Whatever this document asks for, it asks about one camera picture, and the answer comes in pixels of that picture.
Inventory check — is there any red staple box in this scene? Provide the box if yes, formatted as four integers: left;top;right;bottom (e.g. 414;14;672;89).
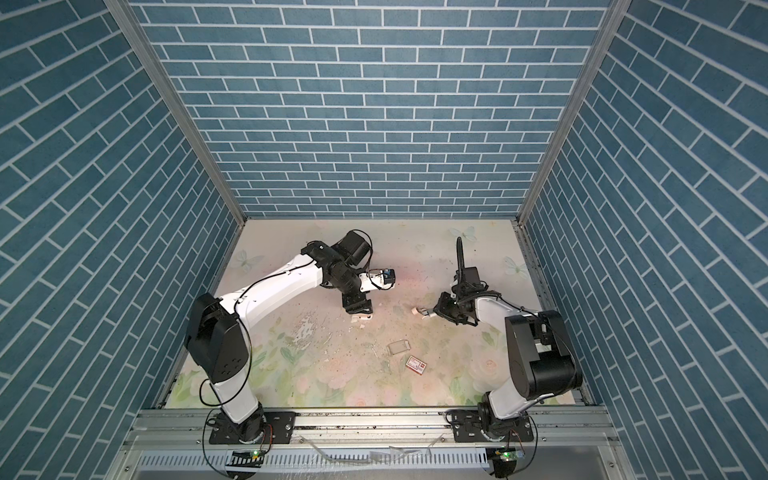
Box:
405;355;427;375

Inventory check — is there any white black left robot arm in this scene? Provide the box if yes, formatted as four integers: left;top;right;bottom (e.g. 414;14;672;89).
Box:
185;229;394;443

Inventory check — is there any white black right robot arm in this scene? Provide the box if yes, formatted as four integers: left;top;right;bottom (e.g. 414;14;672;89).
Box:
433;266;583;438

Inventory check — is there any empty clear staple tray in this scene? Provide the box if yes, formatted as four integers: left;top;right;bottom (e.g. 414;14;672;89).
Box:
387;339;411;356

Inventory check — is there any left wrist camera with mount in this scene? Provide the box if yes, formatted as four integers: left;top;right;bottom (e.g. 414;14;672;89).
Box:
359;268;396;293

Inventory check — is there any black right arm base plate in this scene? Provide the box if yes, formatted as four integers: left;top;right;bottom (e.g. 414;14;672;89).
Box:
443;409;535;443

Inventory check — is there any aluminium front rail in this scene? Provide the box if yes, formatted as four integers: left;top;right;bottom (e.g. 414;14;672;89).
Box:
107;405;633;479

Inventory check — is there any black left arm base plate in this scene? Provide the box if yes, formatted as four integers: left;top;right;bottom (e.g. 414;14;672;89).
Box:
206;411;297;446

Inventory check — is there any aluminium corner post left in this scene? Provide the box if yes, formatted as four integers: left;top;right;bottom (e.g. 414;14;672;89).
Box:
104;0;247;229

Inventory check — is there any aluminium corner post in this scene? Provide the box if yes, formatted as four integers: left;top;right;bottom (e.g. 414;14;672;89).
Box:
104;0;247;229
516;0;631;226

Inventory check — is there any aluminium corner post right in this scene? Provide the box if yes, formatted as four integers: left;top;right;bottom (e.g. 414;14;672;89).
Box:
516;0;631;226

